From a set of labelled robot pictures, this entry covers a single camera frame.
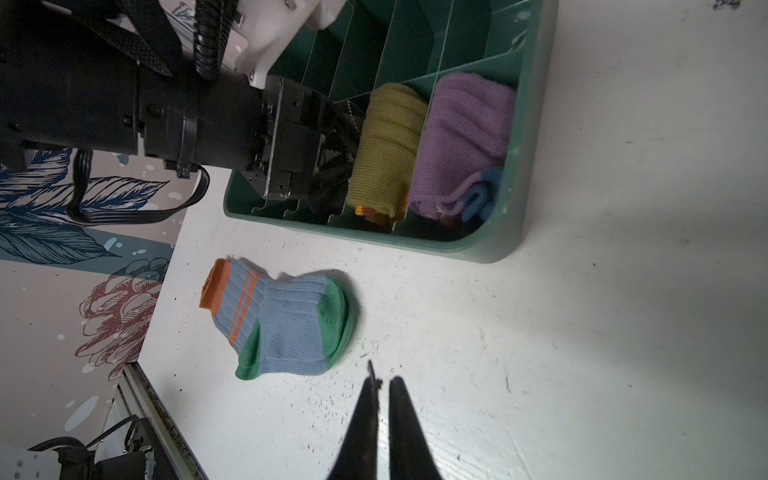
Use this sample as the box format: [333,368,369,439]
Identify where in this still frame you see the black grey argyle sock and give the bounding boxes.
[319,100,365,188]

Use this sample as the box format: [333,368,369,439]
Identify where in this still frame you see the olive rolled sock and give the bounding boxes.
[347,83,428,225]

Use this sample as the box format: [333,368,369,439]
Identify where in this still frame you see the purple rolled sock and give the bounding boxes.
[408,72,517,221]

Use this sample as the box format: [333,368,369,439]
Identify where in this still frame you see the green compartment tray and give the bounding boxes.
[223,1,558,263]

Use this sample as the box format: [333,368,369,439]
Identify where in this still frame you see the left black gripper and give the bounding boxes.
[245,76,333,201]

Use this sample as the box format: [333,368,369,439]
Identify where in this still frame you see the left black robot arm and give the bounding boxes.
[1,1,398,266]

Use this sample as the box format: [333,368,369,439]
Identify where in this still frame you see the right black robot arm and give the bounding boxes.
[1,414,157,480]

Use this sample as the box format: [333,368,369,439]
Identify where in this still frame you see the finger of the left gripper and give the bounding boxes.
[328,361,382,479]
[388,376,442,480]

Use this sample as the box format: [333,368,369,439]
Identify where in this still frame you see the blue orange green striped sock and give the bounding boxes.
[199,258,357,381]

